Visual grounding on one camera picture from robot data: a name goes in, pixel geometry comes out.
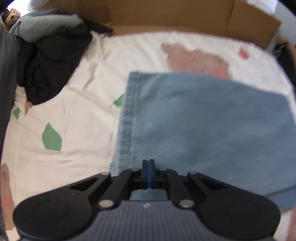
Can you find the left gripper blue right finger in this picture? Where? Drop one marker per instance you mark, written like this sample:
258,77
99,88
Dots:
171,182

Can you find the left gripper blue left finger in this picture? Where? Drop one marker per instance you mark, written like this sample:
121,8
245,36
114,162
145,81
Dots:
122,186

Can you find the light blue denim pants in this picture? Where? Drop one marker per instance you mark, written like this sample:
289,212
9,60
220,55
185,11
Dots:
221,128

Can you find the cream cartoon bear bedsheet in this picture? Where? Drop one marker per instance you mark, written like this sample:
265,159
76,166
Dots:
74,135

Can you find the black garment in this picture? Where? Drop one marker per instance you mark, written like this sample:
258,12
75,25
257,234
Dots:
45,66

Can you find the dark grey pillow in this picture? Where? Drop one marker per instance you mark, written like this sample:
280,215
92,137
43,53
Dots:
10,48

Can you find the brown cardboard sheet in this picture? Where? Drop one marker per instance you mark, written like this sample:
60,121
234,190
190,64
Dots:
227,18

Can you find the grey neck pillow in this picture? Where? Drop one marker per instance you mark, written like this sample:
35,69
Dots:
43,23

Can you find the small plush toy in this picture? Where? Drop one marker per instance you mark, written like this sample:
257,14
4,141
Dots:
11,18

